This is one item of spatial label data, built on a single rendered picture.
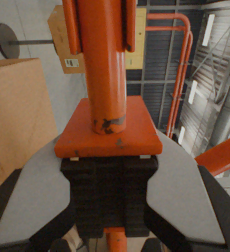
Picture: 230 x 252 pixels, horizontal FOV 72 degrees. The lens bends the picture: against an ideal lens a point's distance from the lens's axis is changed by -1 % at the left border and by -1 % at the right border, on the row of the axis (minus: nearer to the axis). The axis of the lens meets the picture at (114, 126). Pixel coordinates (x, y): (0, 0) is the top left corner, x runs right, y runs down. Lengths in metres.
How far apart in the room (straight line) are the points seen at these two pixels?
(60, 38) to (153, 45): 9.23
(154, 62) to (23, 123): 10.87
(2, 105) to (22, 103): 0.04
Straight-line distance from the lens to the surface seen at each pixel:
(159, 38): 10.90
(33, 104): 0.29
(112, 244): 0.19
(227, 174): 3.34
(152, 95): 11.72
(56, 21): 1.86
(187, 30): 8.14
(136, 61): 7.49
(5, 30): 2.40
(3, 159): 0.23
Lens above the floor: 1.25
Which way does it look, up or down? level
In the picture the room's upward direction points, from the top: 89 degrees clockwise
